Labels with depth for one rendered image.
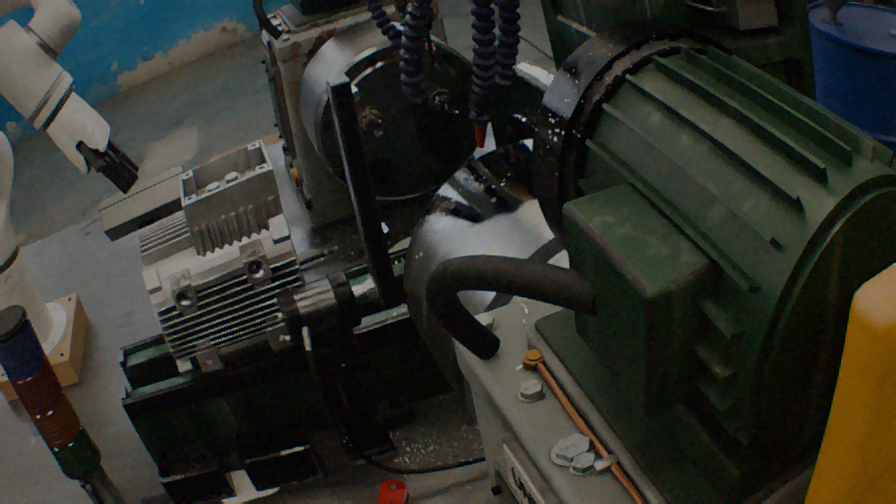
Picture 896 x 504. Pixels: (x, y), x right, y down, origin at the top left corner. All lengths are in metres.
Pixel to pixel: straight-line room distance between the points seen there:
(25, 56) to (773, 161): 0.85
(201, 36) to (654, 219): 6.25
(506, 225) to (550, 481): 0.30
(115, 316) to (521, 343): 1.07
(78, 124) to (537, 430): 0.68
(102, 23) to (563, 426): 6.27
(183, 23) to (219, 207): 5.63
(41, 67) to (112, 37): 5.65
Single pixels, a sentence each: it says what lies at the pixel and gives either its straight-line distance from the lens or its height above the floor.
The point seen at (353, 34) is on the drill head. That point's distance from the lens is 1.33.
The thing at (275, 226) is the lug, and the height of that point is 1.09.
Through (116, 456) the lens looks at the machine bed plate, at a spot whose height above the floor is 0.80.
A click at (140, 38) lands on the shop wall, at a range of 6.62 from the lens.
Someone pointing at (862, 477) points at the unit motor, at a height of 1.25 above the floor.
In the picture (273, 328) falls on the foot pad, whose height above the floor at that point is 0.98.
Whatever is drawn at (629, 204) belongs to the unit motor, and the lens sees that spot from 0.41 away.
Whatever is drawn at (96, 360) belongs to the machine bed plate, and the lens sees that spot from 1.46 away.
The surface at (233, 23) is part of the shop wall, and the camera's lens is 6.56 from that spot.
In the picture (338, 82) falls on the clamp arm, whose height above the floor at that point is 1.25.
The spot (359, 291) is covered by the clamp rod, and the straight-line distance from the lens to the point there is 0.94.
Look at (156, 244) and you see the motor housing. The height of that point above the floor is 1.10.
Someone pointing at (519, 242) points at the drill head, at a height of 1.15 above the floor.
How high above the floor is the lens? 1.52
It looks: 31 degrees down
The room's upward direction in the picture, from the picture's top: 12 degrees counter-clockwise
